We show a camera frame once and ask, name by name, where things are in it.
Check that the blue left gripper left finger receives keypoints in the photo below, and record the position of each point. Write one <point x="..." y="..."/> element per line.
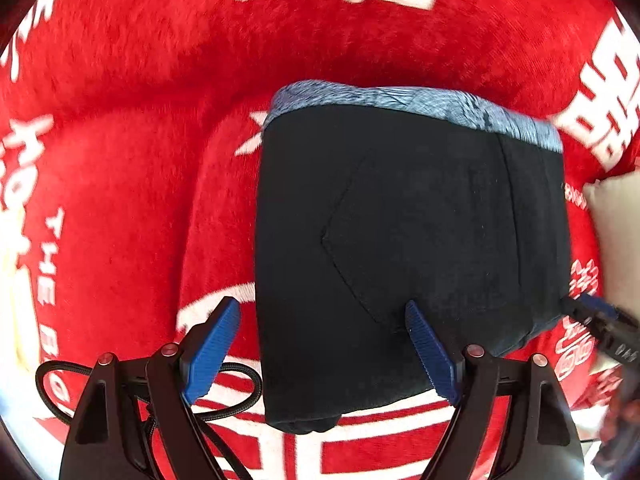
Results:
<point x="204" y="348"/>

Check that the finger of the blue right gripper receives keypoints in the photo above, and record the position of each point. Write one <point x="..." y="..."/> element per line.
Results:
<point x="598" y="304"/>

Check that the red blanket with white characters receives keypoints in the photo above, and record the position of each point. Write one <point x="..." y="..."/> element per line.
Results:
<point x="131" y="143"/>

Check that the black pants with blue trim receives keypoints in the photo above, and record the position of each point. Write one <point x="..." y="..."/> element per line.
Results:
<point x="370" y="199"/>

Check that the beige cushion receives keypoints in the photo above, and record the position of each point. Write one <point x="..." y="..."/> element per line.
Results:
<point x="613" y="204"/>

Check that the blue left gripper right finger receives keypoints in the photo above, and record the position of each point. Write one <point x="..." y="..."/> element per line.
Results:
<point x="441" y="370"/>

